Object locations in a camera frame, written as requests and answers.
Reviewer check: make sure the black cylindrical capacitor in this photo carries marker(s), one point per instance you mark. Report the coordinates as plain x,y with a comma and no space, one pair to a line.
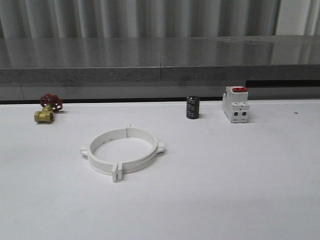
192,107

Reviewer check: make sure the grey stone ledge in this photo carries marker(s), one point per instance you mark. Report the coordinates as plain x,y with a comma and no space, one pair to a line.
216,61

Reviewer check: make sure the brass valve red handwheel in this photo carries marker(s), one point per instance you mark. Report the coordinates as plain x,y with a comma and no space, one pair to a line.
51,104

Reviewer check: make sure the white circuit breaker red switch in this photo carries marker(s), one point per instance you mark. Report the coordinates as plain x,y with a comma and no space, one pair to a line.
235,104

